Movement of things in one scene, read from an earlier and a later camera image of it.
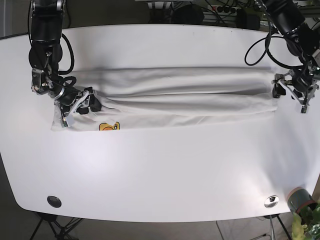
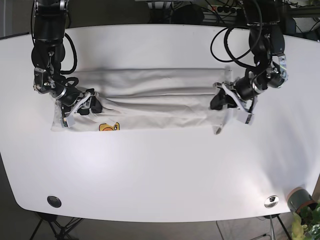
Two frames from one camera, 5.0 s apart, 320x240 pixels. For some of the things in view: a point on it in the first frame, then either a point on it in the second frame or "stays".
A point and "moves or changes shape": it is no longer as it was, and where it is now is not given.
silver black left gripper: x=65 y=96 stays
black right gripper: x=304 y=78 → x=274 y=76
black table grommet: x=54 y=201 stays
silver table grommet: x=271 y=201 stays
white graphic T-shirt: x=131 y=96 moves or changes shape
